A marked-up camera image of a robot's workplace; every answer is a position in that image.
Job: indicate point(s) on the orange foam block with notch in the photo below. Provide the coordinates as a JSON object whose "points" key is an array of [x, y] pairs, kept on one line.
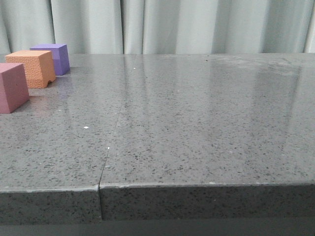
{"points": [[38, 65]]}

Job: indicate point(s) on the grey-green curtain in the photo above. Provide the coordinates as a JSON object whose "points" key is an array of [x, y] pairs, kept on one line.
{"points": [[160, 26]]}

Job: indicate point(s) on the purple foam cube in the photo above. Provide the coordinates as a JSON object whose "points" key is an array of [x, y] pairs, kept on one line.
{"points": [[59, 54]]}

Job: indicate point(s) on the pink foam cube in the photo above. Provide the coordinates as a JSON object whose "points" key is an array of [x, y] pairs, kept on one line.
{"points": [[13, 87]]}

